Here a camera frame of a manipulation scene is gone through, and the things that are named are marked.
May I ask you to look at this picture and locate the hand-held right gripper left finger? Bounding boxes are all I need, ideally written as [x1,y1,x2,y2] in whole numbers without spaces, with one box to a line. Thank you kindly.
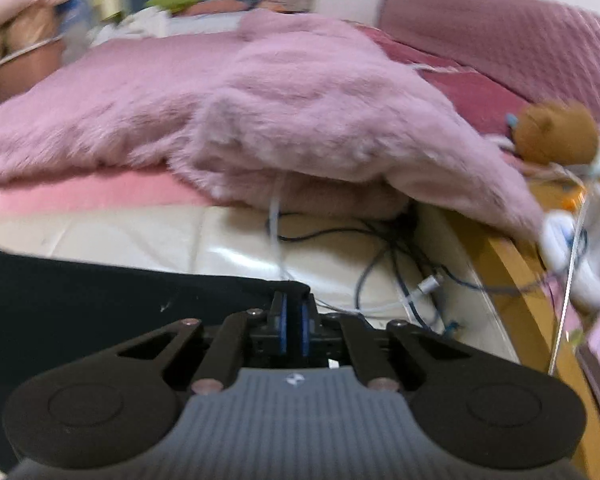
[114,291,289,395]

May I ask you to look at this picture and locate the orange pillow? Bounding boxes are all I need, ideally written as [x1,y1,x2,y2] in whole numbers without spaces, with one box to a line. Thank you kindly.
[184,0,252,18]

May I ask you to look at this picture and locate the brown chair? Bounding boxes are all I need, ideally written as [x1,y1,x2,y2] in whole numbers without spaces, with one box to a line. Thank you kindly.
[0,7,67,107]

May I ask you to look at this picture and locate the pink fluffy blanket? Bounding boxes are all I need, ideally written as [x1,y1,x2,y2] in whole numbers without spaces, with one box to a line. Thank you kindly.
[0,10,548,242]

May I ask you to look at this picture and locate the white charging cable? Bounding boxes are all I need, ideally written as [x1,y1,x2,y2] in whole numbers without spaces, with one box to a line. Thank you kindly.
[315,269,448,313]

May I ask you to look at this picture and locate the black pants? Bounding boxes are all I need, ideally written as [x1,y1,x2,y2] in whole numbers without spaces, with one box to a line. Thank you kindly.
[0,244,312,473]

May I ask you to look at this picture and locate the white cloth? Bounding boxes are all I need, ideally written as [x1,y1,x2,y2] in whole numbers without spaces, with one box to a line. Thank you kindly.
[89,6,172,47]

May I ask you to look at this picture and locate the dark red bed sheet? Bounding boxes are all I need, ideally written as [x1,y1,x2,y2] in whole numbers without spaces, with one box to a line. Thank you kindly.
[360,25,533,138]

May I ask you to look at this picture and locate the pink bed sheet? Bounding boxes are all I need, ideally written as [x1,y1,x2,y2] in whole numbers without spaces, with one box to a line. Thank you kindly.
[0,166,218,220]

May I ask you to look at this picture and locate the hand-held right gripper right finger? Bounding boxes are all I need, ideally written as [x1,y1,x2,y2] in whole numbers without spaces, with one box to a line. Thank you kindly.
[300,293,476,394]

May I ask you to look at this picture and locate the green pillow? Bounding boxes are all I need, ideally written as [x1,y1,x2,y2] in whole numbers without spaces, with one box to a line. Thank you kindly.
[144,0,204,12]

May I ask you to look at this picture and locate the pink quilted headboard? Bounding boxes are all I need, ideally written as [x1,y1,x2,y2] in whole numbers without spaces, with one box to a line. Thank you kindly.
[377,0,600,128]

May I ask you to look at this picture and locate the wooden bed frame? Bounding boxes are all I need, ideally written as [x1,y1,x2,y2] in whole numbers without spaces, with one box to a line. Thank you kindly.
[442,180,600,480]

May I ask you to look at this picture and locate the dark cable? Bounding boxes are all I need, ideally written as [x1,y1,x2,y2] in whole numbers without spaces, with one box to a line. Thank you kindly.
[267,212,433,333]

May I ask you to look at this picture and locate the brown teddy bear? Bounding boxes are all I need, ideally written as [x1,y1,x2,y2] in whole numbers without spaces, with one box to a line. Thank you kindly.
[506,99,600,167]

